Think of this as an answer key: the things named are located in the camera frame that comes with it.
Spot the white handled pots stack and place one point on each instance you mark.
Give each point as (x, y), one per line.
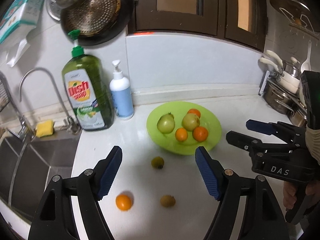
(287, 74)

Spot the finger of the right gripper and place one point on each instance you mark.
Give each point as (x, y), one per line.
(255, 145)
(281, 130)

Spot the white ladle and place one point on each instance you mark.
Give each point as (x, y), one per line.
(306, 65)

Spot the green dish soap bottle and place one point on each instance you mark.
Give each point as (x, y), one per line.
(84, 83)

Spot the yellow sponge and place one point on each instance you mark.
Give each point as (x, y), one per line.
(45, 128)

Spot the white blue pump bottle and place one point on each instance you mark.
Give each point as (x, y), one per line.
(121, 93)

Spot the right hand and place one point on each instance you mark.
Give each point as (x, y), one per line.
(289, 194)

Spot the large chrome faucet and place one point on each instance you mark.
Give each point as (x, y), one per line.
(19, 126)

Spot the teal bag box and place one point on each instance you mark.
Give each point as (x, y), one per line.
(19, 20)

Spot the brown kiwi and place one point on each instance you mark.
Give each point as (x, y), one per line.
(167, 201)

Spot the steel sink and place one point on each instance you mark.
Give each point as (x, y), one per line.
(26, 169)

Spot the steel pot on rack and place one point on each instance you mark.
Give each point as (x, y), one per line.
(277, 99)

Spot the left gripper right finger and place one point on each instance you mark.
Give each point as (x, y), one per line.
(263, 217)

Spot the green plate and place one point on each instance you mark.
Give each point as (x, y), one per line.
(180, 127)

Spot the knit sleeve forearm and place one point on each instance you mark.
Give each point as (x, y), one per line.
(312, 140)

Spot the yellow green apple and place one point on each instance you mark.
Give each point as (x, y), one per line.
(190, 121)

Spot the large orange mandarin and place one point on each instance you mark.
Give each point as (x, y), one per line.
(194, 111)

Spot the dark green small fruit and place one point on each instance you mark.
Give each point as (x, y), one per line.
(157, 162)

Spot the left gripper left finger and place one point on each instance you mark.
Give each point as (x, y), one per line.
(54, 217)

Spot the small orange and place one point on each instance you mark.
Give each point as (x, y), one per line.
(123, 202)
(181, 134)

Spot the dark wooden window frame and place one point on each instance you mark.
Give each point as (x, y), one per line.
(240, 21)

